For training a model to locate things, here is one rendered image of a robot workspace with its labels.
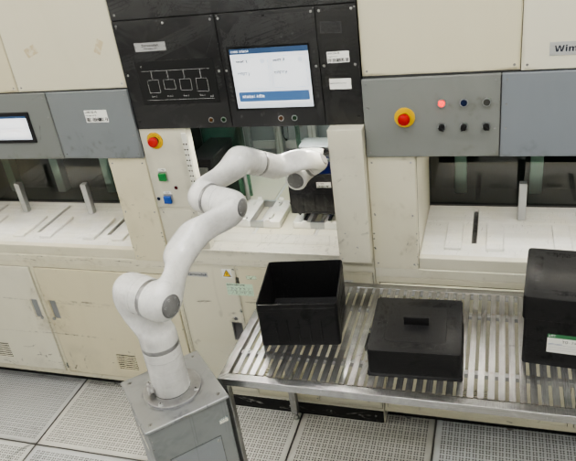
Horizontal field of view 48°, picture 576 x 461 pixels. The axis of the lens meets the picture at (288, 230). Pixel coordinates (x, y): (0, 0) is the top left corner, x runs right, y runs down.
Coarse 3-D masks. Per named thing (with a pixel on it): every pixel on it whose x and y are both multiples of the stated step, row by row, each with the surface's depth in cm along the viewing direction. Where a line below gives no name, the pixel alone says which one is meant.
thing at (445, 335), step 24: (384, 312) 215; (408, 312) 213; (432, 312) 212; (456, 312) 210; (384, 336) 204; (408, 336) 203; (432, 336) 201; (456, 336) 200; (384, 360) 200; (408, 360) 197; (432, 360) 195; (456, 360) 193
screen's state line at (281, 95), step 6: (306, 90) 219; (240, 96) 228; (246, 96) 227; (252, 96) 226; (258, 96) 226; (264, 96) 225; (270, 96) 224; (276, 96) 224; (282, 96) 223; (288, 96) 223; (294, 96) 222; (300, 96) 221; (306, 96) 221
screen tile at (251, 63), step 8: (240, 64) 222; (248, 64) 221; (256, 64) 220; (264, 64) 219; (264, 72) 221; (240, 80) 225; (248, 80) 224; (256, 80) 223; (264, 80) 222; (240, 88) 226; (248, 88) 225; (256, 88) 224
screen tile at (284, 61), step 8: (272, 56) 217; (280, 56) 216; (288, 56) 215; (304, 56) 214; (272, 64) 218; (280, 64) 218; (288, 64) 217; (296, 64) 216; (304, 64) 215; (272, 72) 220; (304, 72) 217; (280, 80) 221; (288, 80) 220; (296, 80) 219; (304, 80) 218
